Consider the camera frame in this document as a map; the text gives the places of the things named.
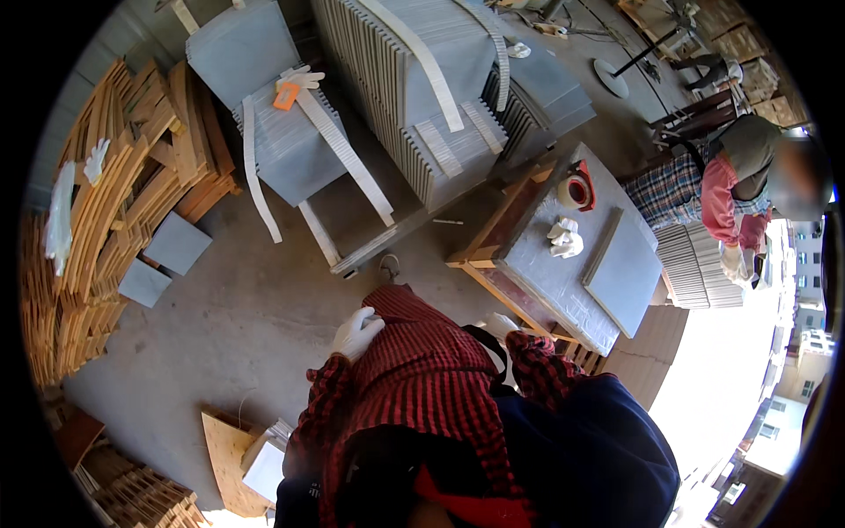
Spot white plastic sheet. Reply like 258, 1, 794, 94
42, 161, 77, 277

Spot person's left hand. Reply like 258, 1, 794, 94
331, 306, 386, 363

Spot tape roll with red dispenser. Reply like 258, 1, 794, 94
556, 159, 597, 213

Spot wooden work table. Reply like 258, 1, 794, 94
445, 141, 665, 359

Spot heap of wooden slats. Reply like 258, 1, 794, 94
20, 58, 242, 390

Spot stack of pale tiles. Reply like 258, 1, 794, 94
654, 221, 747, 310

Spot pair of white gloves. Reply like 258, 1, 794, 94
546, 216, 585, 260

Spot person's right hand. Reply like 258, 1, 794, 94
477, 313, 523, 345

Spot person's body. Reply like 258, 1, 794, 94
274, 323, 681, 528

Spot plywood board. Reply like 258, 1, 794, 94
201, 408, 275, 519

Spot reddish brown board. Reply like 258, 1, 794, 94
51, 406, 107, 473

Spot small loose gray tile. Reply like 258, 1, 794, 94
118, 257, 173, 309

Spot person's legs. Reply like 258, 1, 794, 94
360, 254, 511, 430

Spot narrow white packing strap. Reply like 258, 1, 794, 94
241, 95, 283, 244

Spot brown cardboard sheet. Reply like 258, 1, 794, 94
597, 304, 690, 411

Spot large strapped gray tile stack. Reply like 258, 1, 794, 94
310, 0, 598, 213

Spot small strapped gray tile stack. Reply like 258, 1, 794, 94
185, 0, 397, 246

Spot stand with round base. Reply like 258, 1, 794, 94
592, 25, 682, 100

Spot stack of wooden pallets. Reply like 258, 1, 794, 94
73, 445, 212, 528

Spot wide white packing strap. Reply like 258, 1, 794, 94
296, 87, 396, 228

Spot stack of wooden crates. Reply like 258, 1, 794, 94
617, 0, 803, 129

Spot narrow gray tile strip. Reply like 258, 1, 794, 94
580, 206, 625, 286

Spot large loose gray tile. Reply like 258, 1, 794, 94
142, 210, 214, 277

